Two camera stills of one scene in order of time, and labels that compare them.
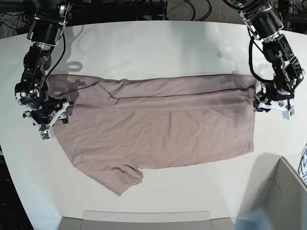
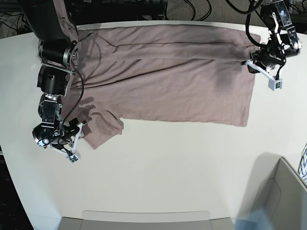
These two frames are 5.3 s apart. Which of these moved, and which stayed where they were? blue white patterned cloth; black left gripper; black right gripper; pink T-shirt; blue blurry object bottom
Moved: black left gripper; pink T-shirt; black right gripper
Stayed: blue white patterned cloth; blue blurry object bottom
